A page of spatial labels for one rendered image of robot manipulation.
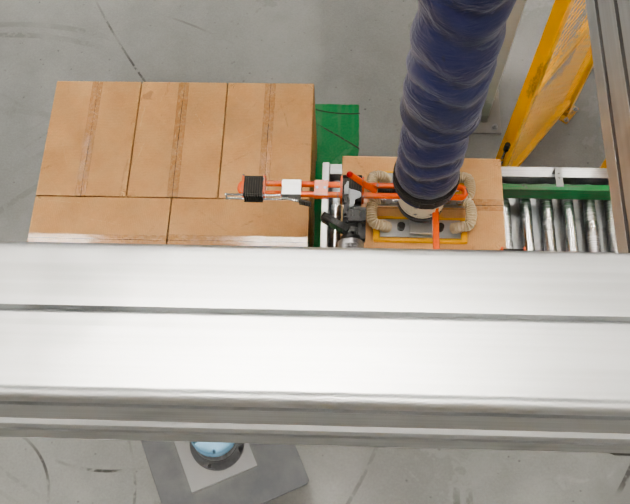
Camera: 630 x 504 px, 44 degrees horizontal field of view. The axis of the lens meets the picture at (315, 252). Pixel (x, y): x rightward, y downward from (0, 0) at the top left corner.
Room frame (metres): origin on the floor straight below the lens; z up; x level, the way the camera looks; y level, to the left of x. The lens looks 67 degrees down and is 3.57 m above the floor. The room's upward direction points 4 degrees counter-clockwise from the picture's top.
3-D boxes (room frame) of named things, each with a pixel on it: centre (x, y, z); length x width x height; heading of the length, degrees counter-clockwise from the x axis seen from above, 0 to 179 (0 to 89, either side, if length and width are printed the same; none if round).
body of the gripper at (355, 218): (1.14, -0.14, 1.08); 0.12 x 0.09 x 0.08; 175
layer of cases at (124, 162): (1.68, 0.59, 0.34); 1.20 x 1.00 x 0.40; 85
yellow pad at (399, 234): (1.16, -0.39, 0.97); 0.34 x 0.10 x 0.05; 84
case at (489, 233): (1.27, -0.41, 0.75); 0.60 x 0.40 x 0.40; 84
